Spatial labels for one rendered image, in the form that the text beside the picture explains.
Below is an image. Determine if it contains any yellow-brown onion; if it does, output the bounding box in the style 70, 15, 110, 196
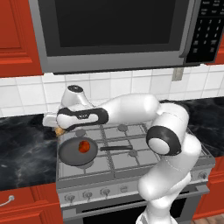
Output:
54, 126, 66, 137

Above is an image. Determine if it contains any silver black microwave oven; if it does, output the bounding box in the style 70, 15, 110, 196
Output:
28, 0, 224, 75

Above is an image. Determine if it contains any grey wall socket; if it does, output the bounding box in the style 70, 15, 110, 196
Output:
171, 66, 185, 82

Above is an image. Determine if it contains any red drawer front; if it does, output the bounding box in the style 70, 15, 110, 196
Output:
0, 185, 39, 214

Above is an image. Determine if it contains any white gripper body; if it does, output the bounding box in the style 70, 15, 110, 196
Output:
42, 114, 60, 128

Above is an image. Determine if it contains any red base cupboard door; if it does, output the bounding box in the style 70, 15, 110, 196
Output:
0, 208, 47, 224

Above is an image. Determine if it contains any dark grey frying pan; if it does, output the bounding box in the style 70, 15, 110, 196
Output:
58, 136, 134, 167

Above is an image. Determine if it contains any silver gas stove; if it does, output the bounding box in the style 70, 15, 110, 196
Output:
54, 122, 217, 224

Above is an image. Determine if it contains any silver drawer handle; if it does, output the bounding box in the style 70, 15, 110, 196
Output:
0, 194, 16, 207

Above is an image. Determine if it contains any black glass oven door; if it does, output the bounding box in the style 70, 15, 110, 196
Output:
62, 195, 203, 224

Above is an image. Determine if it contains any red tomato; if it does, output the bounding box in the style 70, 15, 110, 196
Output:
78, 140, 92, 154

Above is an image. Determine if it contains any silver microwave door handle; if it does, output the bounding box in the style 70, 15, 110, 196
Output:
178, 0, 203, 59

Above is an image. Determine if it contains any red base cupboard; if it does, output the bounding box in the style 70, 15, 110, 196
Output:
192, 164, 224, 221

